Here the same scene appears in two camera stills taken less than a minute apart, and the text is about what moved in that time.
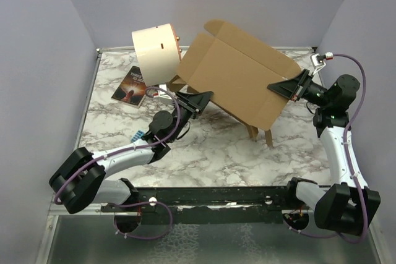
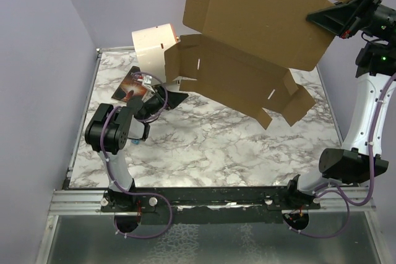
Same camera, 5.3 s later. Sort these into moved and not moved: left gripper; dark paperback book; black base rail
Moved: left gripper
Not moved: dark paperback book; black base rail
